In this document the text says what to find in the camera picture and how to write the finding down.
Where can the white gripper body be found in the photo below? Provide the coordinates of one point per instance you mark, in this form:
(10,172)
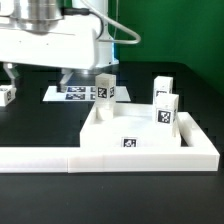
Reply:
(70,44)

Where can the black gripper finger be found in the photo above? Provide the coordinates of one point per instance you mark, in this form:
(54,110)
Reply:
(62,83)
(9,69)

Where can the white square tabletop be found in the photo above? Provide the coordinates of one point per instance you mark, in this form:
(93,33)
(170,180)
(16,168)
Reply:
(132,125)

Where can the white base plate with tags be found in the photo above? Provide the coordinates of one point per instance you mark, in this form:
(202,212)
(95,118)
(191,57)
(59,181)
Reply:
(81,93)

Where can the white L-shaped obstacle wall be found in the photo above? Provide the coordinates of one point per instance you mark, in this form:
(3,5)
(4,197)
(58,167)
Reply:
(199,155)

